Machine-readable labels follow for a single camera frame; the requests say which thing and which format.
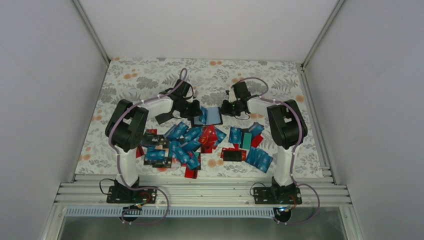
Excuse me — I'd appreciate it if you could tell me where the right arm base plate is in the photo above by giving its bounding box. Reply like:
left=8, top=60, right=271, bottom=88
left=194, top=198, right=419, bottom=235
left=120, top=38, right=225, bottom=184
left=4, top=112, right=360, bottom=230
left=253, top=184, right=303, bottom=205

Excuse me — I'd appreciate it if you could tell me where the blue card near teal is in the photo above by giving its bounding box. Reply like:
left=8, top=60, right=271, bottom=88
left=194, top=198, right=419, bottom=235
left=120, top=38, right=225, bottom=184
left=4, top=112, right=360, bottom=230
left=248, top=122, right=265, bottom=137

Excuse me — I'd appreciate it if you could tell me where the aluminium rail frame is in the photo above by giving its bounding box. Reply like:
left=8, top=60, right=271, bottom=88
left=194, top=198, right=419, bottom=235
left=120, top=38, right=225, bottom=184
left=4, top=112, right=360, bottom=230
left=54, top=174, right=352, bottom=207

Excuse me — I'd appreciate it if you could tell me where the red card bottom centre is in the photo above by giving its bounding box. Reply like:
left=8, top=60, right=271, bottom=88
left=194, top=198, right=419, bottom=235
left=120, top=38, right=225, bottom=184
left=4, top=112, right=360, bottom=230
left=184, top=167, right=198, bottom=179

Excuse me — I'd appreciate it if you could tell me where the floral table mat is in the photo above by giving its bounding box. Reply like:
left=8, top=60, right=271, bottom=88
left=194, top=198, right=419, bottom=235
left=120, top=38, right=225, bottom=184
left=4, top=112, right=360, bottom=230
left=75, top=57, right=324, bottom=179

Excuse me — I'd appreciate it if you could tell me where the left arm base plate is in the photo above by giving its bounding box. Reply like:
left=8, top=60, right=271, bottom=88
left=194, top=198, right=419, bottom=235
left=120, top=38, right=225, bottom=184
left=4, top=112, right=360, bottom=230
left=106, top=186, right=157, bottom=204

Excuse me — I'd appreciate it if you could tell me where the black card on red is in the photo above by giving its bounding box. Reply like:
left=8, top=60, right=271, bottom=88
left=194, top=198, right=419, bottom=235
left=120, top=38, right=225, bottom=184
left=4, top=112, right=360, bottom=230
left=222, top=150, right=243, bottom=162

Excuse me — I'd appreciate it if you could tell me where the blue card beside teal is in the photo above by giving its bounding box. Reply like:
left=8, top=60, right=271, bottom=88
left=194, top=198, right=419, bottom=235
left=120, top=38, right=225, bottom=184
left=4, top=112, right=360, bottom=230
left=228, top=126, right=242, bottom=144

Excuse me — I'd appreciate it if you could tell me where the black leather card holder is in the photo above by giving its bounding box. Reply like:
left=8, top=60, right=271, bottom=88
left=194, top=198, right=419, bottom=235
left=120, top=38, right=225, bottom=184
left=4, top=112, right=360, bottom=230
left=190, top=106, right=223, bottom=127

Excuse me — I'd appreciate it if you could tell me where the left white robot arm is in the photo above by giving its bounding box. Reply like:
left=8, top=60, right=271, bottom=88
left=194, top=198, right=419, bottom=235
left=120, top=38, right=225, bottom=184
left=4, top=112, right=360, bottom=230
left=105, top=79, right=201, bottom=203

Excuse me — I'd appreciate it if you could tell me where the black VIP card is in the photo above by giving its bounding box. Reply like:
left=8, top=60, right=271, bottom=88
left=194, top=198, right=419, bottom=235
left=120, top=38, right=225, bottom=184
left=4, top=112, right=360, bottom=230
left=140, top=132, right=169, bottom=149

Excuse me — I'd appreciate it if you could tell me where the grey perforated cable duct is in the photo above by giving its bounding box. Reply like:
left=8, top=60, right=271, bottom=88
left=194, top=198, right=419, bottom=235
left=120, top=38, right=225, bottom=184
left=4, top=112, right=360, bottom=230
left=64, top=206, right=274, bottom=219

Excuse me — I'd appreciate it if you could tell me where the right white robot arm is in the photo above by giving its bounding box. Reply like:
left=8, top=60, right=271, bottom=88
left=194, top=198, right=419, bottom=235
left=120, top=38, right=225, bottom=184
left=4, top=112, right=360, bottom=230
left=221, top=79, right=308, bottom=204

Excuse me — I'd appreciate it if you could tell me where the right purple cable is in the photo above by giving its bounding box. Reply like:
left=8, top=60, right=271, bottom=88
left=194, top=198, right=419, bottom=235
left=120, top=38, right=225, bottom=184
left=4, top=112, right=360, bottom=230
left=236, top=77, right=322, bottom=200

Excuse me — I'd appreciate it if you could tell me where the red VIP card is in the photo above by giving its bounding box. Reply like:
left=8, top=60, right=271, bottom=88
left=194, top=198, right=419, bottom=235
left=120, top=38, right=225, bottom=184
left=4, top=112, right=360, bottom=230
left=198, top=125, right=218, bottom=148

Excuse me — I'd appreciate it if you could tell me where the blue VIP card lower left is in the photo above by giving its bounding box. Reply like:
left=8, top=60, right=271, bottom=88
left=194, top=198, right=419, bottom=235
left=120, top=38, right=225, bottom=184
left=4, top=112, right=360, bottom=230
left=145, top=148, right=168, bottom=162

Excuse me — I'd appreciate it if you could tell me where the blue VIP card stack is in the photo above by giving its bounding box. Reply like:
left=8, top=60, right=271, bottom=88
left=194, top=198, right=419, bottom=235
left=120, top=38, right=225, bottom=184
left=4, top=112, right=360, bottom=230
left=245, top=147, right=274, bottom=173

